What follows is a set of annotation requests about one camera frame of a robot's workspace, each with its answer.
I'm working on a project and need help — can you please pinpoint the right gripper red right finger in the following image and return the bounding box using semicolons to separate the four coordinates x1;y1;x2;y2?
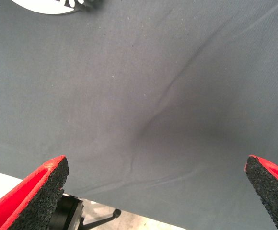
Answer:
243;154;278;230

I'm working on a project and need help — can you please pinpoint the small steel planetary gear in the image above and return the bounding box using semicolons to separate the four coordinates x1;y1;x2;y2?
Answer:
64;0;104;12

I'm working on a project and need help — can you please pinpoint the round metal carrier plate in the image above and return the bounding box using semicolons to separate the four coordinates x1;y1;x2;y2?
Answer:
10;0;87;15

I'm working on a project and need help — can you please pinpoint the dark table cloth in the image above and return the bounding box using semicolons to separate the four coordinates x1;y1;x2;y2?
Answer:
0;0;278;230

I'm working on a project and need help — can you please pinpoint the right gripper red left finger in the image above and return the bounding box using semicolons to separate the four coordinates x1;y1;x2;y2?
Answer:
0;155;70;230

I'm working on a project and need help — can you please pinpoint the small black lever handle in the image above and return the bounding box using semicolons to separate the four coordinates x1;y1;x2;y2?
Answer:
81;208;122;230

